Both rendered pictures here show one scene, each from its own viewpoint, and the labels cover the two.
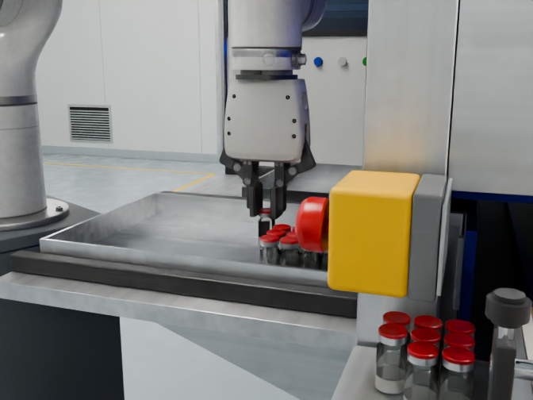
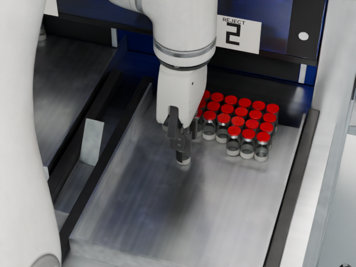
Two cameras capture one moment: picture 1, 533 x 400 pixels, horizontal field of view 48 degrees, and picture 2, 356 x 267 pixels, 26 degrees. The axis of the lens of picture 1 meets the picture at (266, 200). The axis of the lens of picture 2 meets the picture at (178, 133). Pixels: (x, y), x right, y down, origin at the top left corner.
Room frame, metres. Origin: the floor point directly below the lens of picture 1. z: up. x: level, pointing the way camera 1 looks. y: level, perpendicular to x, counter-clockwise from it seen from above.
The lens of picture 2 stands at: (0.76, 0.83, 1.74)
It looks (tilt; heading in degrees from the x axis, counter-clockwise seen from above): 44 degrees down; 268
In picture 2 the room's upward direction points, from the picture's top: straight up
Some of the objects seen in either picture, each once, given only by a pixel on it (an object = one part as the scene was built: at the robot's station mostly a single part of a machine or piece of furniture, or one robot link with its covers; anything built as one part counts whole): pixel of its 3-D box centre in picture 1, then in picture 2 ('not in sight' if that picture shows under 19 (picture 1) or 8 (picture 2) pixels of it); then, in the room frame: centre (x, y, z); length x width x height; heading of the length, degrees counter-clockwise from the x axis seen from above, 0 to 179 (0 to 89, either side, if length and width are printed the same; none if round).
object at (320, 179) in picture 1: (361, 188); (19, 87); (1.00, -0.16, 0.90); 0.34 x 0.26 x 0.04; 71
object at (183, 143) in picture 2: (247, 188); (178, 138); (0.74, 0.02, 0.95); 0.03 x 0.03 x 0.07; 71
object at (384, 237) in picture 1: (386, 230); not in sight; (0.40, -0.08, 1.00); 0.08 x 0.07 x 0.07; 71
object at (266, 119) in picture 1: (266, 113); (184, 77); (0.73, 0.00, 1.05); 0.10 x 0.07 x 0.11; 71
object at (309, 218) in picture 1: (323, 225); not in sight; (0.42, -0.04, 0.99); 0.04 x 0.04 x 0.04; 71
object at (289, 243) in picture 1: (308, 239); (216, 126); (0.67, -0.05, 0.90); 0.18 x 0.02 x 0.05; 161
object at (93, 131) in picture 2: not in sight; (78, 165); (0.88, 0.03, 0.91); 0.14 x 0.03 x 0.06; 70
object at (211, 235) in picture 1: (223, 236); (196, 179); (0.71, 0.05, 0.90); 0.34 x 0.26 x 0.04; 71
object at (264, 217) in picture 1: (266, 228); (183, 150); (0.73, 0.00, 0.90); 0.02 x 0.02 x 0.04
